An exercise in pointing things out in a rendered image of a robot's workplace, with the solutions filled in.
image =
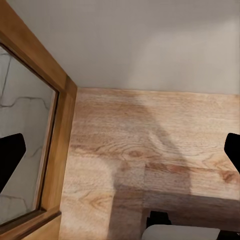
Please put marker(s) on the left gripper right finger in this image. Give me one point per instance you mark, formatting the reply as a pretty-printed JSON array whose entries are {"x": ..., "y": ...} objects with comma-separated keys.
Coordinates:
[{"x": 232, "y": 149}]

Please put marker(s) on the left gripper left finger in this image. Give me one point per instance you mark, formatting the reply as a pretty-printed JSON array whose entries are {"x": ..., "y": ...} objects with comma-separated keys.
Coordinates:
[{"x": 12, "y": 149}]

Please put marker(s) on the door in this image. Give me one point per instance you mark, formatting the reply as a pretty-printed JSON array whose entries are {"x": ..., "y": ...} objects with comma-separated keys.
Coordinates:
[{"x": 37, "y": 99}]

